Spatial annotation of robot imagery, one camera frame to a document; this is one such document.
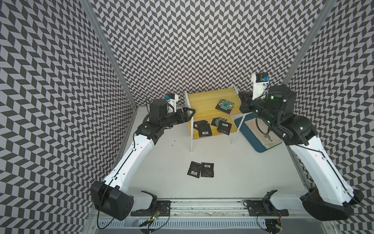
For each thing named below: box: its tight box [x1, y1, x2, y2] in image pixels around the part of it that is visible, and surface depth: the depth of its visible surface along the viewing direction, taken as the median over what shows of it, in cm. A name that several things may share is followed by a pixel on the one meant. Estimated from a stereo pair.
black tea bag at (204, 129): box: [198, 122, 213, 138], surface depth 86 cm
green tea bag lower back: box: [210, 117, 228, 127], surface depth 90 cm
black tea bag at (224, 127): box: [217, 119, 232, 136], surface depth 88 cm
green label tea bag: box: [215, 98, 235, 115], surface depth 75 cm
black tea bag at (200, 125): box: [193, 119, 208, 131], surface depth 88 cm
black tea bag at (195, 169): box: [187, 160, 203, 178], surface depth 88 cm
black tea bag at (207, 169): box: [200, 162, 215, 178], surface depth 88 cm
